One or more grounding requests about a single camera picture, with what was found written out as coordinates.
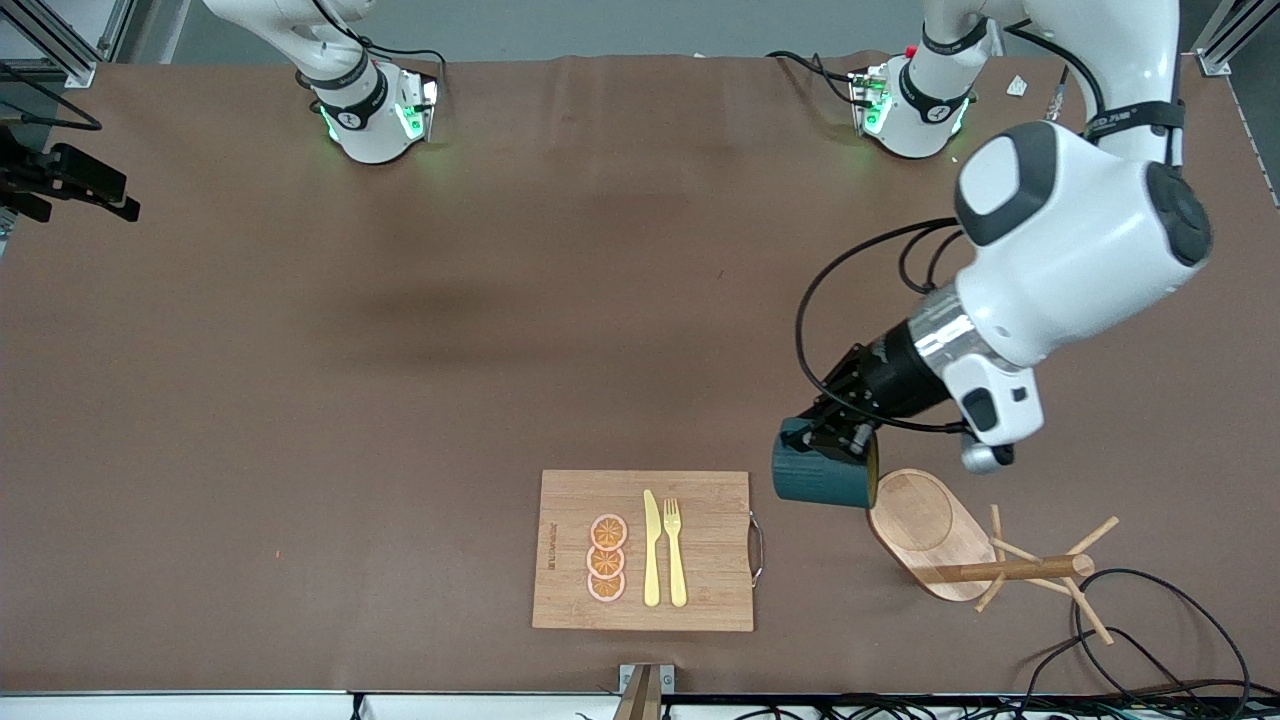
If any bamboo cutting board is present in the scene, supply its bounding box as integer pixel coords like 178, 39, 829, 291
531, 470, 766, 633

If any black looped cable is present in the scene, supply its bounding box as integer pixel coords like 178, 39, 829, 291
1072, 567, 1252, 696

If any yellow plastic fork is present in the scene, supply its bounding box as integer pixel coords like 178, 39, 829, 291
663, 498, 689, 609

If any dark green cup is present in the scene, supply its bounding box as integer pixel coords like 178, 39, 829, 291
771, 417, 881, 509

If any black cable along table edge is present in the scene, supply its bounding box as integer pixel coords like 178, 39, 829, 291
690, 692, 1280, 720

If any black right arm base cable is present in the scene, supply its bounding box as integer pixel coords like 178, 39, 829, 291
310, 0, 448, 101

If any yellow plastic knife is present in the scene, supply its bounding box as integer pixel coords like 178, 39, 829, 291
643, 489, 662, 608

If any wooden mug rack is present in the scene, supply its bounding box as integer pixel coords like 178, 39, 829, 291
866, 468, 1119, 646

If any thin black cable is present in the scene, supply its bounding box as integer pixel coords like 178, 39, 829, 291
1015, 625, 1206, 699

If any table cover sheet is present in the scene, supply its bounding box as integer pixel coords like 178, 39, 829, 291
0, 52, 1280, 696

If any black left arm base cable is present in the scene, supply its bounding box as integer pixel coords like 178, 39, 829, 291
767, 50, 863, 106

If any black arm base cable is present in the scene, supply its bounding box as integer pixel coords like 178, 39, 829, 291
767, 50, 863, 106
310, 0, 448, 101

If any aluminium frame post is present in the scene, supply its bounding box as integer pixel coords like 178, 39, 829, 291
0, 0, 136, 89
1190, 0, 1280, 77

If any metal bracket with brown post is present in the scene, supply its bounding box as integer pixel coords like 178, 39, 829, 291
612, 663, 676, 720

